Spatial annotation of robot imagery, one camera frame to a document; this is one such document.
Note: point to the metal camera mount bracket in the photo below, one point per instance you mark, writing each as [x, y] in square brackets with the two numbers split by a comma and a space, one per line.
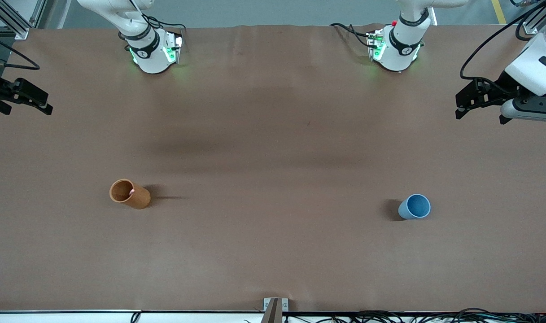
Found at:
[275, 309]

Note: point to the orange cylindrical cup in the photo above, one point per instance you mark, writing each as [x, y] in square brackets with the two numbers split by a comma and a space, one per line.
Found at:
[136, 197]

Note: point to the brown table mat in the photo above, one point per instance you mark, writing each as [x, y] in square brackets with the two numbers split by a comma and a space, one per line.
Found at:
[272, 251]

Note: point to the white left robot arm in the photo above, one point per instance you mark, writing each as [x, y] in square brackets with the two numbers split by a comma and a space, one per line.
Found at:
[400, 45]

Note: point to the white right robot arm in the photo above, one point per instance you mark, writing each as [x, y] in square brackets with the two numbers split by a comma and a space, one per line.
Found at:
[152, 49]

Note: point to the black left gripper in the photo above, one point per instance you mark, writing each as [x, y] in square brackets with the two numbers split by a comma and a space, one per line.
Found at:
[506, 85]

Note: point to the aluminium frame profile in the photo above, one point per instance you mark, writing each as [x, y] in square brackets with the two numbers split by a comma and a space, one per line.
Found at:
[535, 20]
[12, 18]

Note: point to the blue cup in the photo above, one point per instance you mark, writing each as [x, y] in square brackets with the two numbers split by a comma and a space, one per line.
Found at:
[414, 207]

